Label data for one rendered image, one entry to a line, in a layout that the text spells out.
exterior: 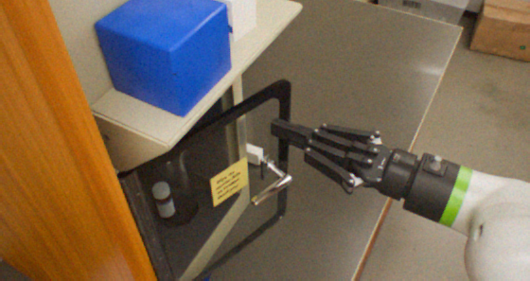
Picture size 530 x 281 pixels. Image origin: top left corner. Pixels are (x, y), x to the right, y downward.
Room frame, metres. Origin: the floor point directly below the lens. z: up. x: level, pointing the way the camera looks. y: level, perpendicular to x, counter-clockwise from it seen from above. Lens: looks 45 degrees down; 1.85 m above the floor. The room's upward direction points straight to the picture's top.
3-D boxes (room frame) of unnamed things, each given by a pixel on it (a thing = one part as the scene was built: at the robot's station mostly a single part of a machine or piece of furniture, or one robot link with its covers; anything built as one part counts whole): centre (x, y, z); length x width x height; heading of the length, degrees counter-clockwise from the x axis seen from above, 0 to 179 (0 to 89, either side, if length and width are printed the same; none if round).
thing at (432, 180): (0.41, -0.24, 1.31); 0.09 x 0.06 x 0.12; 151
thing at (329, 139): (0.49, -0.12, 1.31); 0.11 x 0.01 x 0.04; 60
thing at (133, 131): (0.47, 0.08, 1.46); 0.32 x 0.11 x 0.10; 151
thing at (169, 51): (0.41, 0.11, 1.55); 0.10 x 0.10 x 0.09; 61
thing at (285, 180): (0.49, 0.01, 1.20); 0.10 x 0.05 x 0.03; 132
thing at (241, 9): (0.52, 0.05, 1.54); 0.05 x 0.05 x 0.06; 55
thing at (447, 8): (2.91, -1.11, 0.17); 0.60 x 0.42 x 0.33; 59
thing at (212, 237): (0.47, 0.08, 1.19); 0.30 x 0.01 x 0.40; 132
